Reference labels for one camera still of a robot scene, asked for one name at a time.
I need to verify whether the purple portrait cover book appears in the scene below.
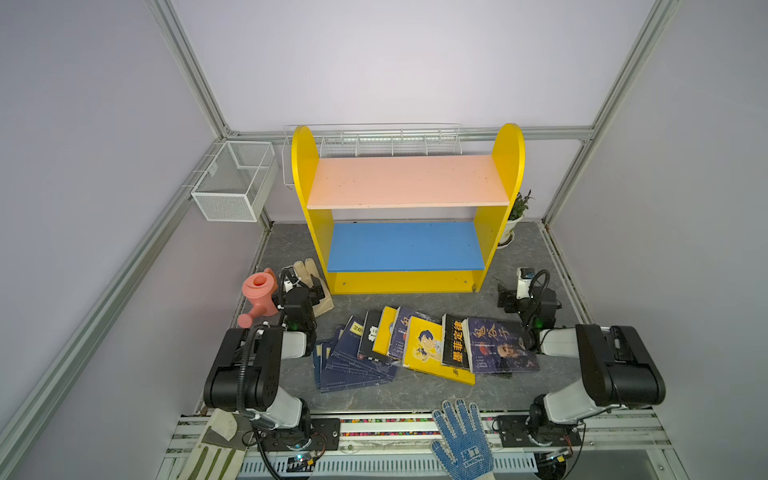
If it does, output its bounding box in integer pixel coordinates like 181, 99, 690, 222
462, 317, 540, 374

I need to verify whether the yellow cartoon boy book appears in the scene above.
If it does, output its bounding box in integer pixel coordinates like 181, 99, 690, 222
403, 330, 476, 385

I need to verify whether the black book yellow title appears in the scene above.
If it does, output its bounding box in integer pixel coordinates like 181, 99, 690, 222
442, 314, 470, 370

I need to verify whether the yellow blue-figure cartoon book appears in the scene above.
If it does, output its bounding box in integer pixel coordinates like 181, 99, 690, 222
372, 306, 397, 356

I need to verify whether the purple book orange calligraphy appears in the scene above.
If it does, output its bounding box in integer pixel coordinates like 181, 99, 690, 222
387, 306, 435, 360

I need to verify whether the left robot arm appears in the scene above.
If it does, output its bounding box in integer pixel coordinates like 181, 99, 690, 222
203, 268, 318, 450

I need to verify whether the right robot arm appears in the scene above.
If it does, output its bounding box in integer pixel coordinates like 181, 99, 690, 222
494, 286, 666, 446

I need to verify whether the beige work glove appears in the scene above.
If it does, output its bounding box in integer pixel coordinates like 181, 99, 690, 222
285, 258, 334, 317

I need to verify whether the pink watering can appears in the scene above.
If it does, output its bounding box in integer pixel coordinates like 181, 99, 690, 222
237, 268, 278, 329

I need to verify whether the dark blue classic book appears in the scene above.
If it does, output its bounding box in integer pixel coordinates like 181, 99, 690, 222
326, 316, 397, 381

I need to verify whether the black wolf cover book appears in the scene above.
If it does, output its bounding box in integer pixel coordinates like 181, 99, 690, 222
358, 310, 388, 362

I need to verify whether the small potted green plant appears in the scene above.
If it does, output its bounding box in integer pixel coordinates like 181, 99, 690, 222
498, 190, 532, 249

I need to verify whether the yellow shelf with coloured boards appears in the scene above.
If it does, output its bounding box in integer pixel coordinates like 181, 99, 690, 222
291, 124, 526, 295

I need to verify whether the blue dotted knit glove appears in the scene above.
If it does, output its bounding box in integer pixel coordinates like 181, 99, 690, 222
431, 399, 495, 480

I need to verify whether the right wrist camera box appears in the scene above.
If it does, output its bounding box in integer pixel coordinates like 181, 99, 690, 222
516, 267, 537, 300

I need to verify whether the white mesh wall basket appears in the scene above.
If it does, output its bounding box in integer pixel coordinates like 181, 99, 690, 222
192, 141, 278, 223

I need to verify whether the front rail with cable tray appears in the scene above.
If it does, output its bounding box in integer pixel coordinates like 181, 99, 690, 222
157, 410, 688, 480

